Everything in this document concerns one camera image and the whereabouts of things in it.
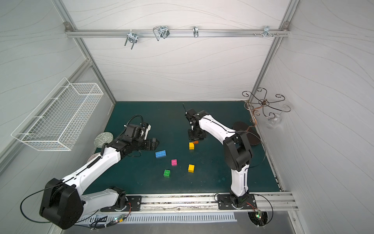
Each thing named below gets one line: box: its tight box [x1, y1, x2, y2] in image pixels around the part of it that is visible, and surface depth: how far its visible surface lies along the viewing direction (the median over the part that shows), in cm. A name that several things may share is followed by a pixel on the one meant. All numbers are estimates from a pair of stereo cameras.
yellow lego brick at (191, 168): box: [187, 163, 195, 174], surface depth 84 cm
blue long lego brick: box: [154, 150, 167, 159], surface depth 92 cm
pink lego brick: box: [170, 158, 178, 167], surface depth 88 cm
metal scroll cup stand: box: [242, 87, 292, 131], surface depth 80 cm
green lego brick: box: [163, 169, 171, 179], surface depth 82 cm
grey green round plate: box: [93, 131, 114, 149], surface depth 97 cm
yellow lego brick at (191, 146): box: [188, 141, 195, 150], surface depth 94 cm
